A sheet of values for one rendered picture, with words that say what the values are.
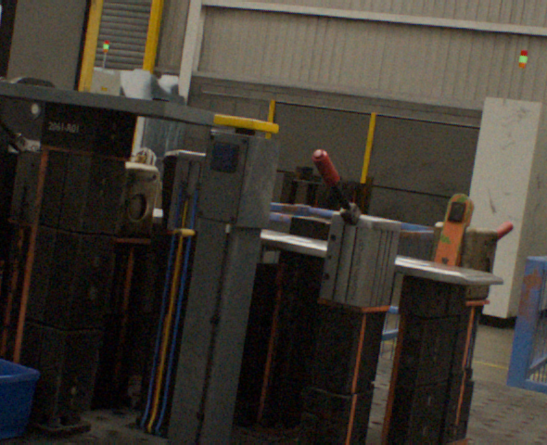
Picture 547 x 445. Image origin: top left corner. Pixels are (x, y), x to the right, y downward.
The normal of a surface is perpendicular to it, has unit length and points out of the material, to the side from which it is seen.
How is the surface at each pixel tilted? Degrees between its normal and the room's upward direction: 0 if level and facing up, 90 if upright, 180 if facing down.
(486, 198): 90
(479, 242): 90
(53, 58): 90
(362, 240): 90
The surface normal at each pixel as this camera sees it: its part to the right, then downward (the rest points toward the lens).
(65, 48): 0.93, 0.16
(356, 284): -0.54, -0.04
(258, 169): 0.83, 0.15
